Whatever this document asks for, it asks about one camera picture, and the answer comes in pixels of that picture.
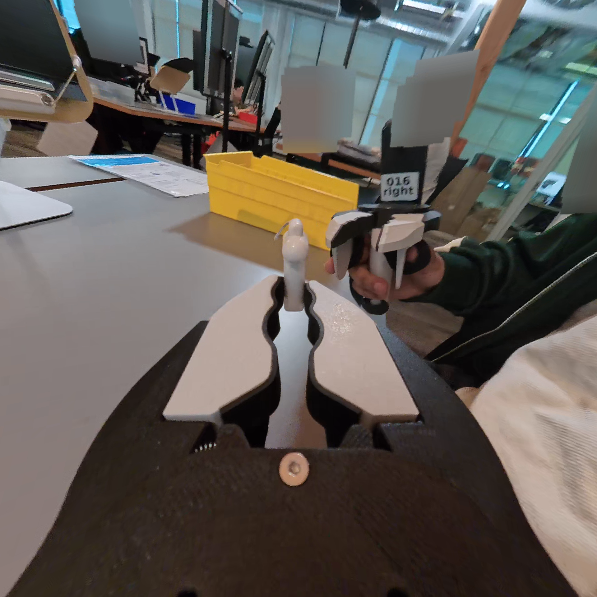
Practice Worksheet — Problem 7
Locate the brown cardboard box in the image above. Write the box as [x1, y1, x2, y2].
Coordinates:
[438, 159, 495, 238]

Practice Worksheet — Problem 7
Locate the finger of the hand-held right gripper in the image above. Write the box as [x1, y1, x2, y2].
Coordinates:
[375, 217, 427, 290]
[325, 211, 374, 280]

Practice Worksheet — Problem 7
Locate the small white plastic gadget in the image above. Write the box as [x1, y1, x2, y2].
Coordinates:
[275, 218, 308, 312]

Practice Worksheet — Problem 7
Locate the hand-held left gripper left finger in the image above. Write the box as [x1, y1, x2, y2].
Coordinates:
[163, 275, 281, 421]

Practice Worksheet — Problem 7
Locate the wooden screen holder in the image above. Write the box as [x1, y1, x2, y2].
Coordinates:
[0, 0, 94, 123]

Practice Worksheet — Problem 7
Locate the person's right hand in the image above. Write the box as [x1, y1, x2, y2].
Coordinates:
[325, 246, 444, 301]

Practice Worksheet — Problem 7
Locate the black computer monitor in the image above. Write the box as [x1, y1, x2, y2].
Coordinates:
[193, 0, 243, 99]
[243, 30, 276, 108]

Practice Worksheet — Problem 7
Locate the person's right forearm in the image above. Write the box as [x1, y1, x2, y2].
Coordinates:
[410, 212, 597, 374]

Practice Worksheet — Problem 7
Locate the black pole with round top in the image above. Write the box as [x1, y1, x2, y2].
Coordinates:
[340, 0, 381, 70]

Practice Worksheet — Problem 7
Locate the blue white printed sheet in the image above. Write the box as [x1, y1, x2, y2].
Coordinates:
[70, 155, 209, 197]

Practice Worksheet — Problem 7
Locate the yellow plastic bin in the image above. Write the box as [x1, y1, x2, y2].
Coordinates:
[204, 150, 360, 251]

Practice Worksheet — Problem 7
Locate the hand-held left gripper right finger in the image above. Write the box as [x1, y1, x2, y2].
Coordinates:
[305, 281, 419, 419]

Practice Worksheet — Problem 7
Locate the beige cardboard panel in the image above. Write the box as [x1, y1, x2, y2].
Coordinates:
[149, 58, 194, 94]

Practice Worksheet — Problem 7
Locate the blue plastic bin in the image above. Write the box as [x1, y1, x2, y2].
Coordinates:
[159, 91, 197, 115]

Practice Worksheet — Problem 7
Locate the wooden background desk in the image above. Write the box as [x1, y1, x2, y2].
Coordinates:
[89, 77, 280, 166]

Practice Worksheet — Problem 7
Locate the white monitor base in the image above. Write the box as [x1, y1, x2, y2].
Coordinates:
[0, 179, 74, 230]

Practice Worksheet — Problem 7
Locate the wooden pillar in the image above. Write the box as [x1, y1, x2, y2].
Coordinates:
[450, 0, 535, 141]

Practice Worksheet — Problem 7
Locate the grey desk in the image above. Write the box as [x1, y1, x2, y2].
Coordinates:
[0, 154, 460, 597]

